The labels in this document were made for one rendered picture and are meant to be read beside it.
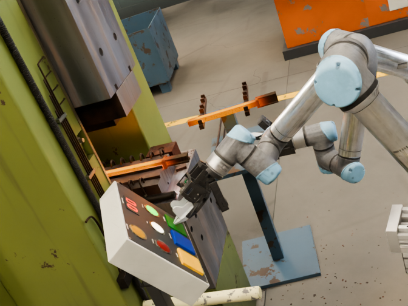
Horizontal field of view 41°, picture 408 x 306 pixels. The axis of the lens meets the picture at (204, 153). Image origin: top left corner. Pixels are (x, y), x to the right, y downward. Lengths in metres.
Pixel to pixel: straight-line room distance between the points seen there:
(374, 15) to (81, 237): 4.16
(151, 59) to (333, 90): 4.42
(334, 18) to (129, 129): 3.44
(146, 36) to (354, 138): 4.00
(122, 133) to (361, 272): 1.34
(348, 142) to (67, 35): 0.97
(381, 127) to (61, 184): 0.95
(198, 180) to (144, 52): 4.13
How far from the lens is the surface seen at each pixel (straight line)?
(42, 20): 1.80
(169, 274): 1.45
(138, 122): 2.31
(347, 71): 1.34
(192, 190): 1.60
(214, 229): 2.33
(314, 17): 5.43
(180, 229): 1.68
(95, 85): 1.82
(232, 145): 1.58
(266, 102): 2.37
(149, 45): 5.64
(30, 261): 1.99
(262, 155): 1.60
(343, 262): 2.87
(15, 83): 1.65
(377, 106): 1.41
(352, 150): 1.85
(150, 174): 2.07
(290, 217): 3.26
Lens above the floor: 1.91
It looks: 27 degrees down
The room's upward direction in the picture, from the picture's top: 22 degrees counter-clockwise
